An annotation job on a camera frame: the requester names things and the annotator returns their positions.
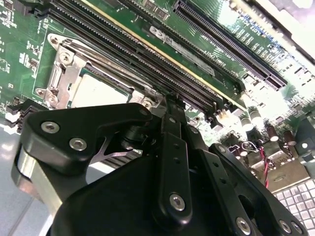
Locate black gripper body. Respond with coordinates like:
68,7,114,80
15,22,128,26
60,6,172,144
50,155,233,236

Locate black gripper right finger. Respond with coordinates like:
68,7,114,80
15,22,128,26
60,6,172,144
177,97,308,236

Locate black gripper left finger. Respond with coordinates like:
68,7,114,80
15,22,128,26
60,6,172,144
11,93,193,226

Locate silver CPU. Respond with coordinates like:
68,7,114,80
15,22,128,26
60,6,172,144
72,73,146,109

